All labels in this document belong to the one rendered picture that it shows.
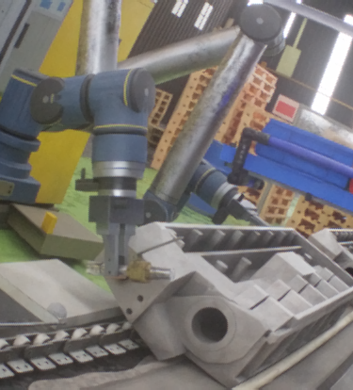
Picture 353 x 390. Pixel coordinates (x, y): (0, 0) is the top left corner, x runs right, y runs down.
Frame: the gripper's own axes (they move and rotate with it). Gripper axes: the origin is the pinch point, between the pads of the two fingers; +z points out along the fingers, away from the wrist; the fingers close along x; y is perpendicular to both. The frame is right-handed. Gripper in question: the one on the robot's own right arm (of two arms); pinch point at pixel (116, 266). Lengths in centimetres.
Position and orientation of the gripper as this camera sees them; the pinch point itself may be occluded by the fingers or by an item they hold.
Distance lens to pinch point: 128.9
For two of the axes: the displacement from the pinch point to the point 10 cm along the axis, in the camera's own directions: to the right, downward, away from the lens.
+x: 4.4, 0.4, 9.0
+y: 9.0, 0.0, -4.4
